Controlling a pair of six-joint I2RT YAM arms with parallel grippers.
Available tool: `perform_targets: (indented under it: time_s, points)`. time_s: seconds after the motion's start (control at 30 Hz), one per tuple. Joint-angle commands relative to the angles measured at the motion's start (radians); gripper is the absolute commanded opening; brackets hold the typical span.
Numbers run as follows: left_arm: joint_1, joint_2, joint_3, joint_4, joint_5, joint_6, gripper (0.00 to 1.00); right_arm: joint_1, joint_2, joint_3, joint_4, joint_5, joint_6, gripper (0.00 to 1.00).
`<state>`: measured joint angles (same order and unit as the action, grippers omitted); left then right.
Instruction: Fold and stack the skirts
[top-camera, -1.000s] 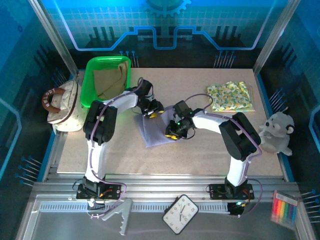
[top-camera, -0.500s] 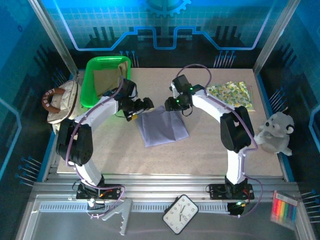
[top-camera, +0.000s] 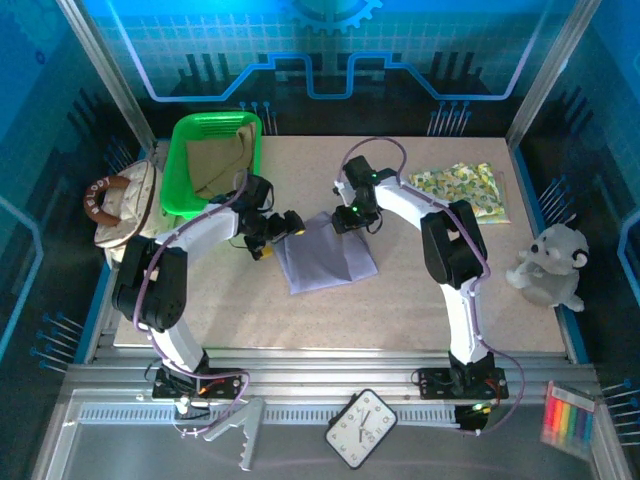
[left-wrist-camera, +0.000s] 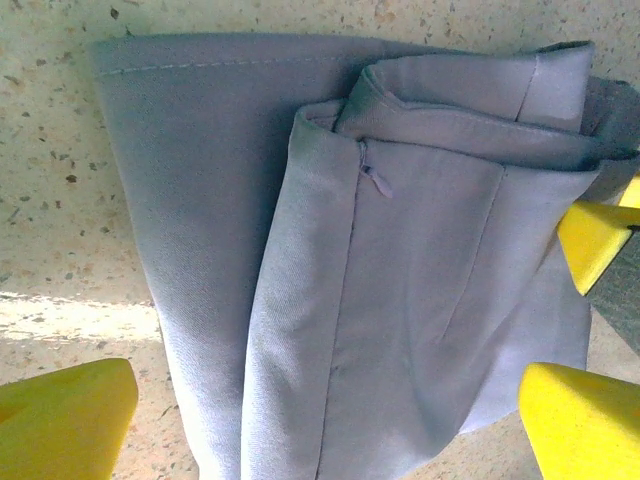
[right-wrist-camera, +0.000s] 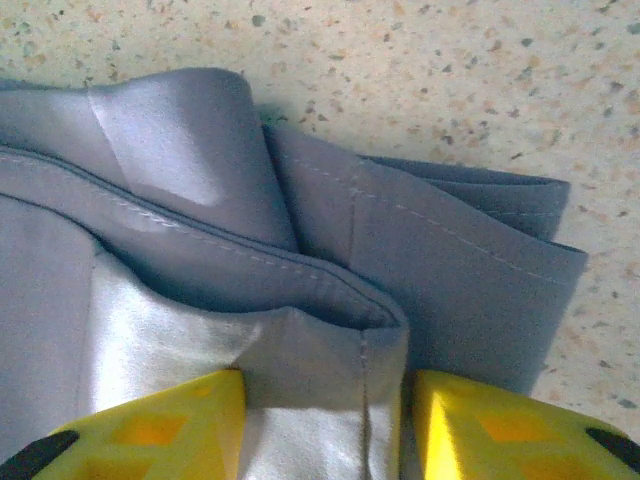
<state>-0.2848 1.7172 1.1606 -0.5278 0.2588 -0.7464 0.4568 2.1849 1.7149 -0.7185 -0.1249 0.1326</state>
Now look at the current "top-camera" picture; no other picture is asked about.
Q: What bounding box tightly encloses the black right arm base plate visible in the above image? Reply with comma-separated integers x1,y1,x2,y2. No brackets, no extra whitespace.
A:
417,367,509,401

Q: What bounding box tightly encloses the grey toothed plastic tool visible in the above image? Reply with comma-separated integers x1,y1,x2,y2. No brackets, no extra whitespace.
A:
202,397,266,472

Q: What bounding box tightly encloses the aluminium frame post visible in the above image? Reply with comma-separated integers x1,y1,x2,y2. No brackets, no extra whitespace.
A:
505,0,605,149
57,0,157,151

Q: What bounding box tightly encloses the lemon print skirt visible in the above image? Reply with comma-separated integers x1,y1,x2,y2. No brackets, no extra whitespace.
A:
409,162,506,226

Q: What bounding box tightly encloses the grey slotted cable duct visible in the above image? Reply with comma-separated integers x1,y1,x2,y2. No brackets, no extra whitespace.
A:
79,405,459,425

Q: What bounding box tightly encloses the grey plush toy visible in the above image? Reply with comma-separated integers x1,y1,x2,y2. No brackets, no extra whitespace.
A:
505,214,591,314

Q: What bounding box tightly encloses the black electronics box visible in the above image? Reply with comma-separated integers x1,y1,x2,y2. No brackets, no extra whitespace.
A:
453,402,491,435

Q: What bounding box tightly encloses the aluminium frame rail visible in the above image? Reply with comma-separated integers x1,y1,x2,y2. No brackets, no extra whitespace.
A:
64,347,601,426

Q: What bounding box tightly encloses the rainbow marker pack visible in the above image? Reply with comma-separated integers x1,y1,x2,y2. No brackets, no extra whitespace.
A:
539,380,599,460

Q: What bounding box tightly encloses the black white analog clock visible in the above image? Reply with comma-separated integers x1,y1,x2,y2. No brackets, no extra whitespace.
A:
324,388,399,471

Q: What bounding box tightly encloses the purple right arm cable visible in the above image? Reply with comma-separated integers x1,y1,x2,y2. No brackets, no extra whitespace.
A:
333,137,526,437

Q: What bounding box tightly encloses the quilted bag brown handle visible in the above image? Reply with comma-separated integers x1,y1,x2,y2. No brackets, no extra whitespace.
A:
83,160,171,265

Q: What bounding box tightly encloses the khaki skirt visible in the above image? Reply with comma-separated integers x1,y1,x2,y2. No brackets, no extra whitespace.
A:
185,122,259,204

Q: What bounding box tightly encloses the pastel floral skirt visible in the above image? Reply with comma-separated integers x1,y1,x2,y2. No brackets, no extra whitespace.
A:
474,169,514,225

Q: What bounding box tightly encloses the lavender skirt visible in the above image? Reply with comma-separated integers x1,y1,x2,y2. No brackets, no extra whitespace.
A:
273,210,380,296

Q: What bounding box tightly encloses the green plastic basket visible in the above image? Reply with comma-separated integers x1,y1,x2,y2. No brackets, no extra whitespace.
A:
159,112,264,221

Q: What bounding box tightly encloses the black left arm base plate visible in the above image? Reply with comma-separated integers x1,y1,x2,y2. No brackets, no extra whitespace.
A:
152,367,254,401

